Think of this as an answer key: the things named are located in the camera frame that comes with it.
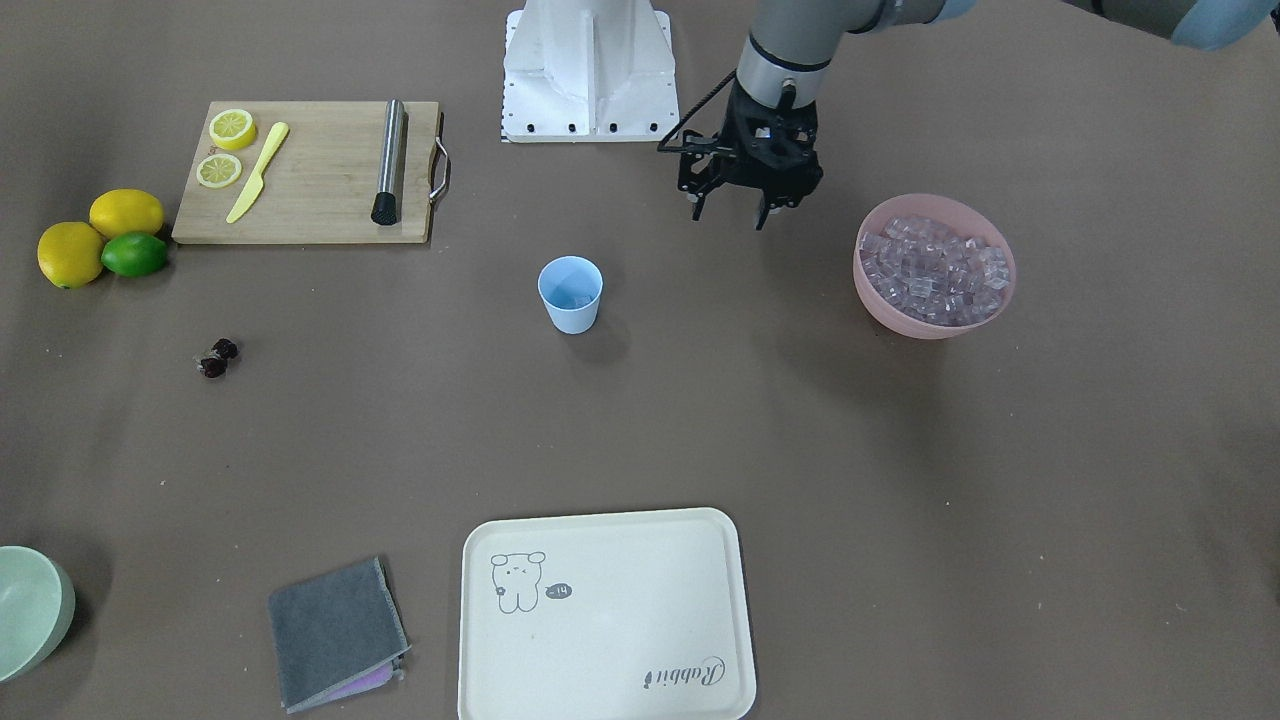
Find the pink bowl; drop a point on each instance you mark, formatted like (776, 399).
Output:
(949, 211)

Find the yellow lemon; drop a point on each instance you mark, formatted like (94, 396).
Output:
(126, 210)
(69, 254)

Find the grey folded cloth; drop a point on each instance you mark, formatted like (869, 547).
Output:
(335, 635)

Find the steel muddler black tip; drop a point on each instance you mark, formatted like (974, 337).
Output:
(386, 203)

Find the yellow lemon lower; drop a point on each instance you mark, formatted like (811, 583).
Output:
(69, 254)

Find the green lime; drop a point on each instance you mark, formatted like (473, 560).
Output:
(134, 254)

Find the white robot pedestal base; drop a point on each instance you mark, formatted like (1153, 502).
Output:
(588, 71)

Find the lemon half lower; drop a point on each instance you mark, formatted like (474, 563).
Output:
(218, 171)

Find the pile of ice cubes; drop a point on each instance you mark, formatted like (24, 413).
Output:
(928, 271)

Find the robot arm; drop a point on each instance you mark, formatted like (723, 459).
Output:
(799, 39)

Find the mint green bowl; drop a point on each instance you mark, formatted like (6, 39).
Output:
(38, 604)

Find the lemon half upper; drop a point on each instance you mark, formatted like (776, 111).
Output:
(232, 129)

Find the yellow plastic knife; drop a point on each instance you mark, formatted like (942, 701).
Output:
(255, 182)

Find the light blue cup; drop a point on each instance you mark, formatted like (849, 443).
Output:
(571, 288)

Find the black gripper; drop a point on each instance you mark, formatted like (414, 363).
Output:
(703, 172)

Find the lemon half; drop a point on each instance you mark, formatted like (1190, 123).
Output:
(218, 171)
(232, 129)

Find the cream rabbit tray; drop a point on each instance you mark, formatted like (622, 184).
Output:
(625, 615)

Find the bamboo cutting board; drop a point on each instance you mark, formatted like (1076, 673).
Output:
(322, 182)

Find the yellow lemon upper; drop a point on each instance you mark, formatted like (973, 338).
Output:
(126, 210)

